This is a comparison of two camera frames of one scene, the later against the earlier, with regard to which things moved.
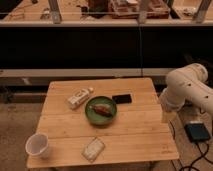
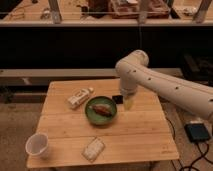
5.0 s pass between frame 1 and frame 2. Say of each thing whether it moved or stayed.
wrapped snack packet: stayed
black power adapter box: stayed
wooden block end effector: moved
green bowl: stayed
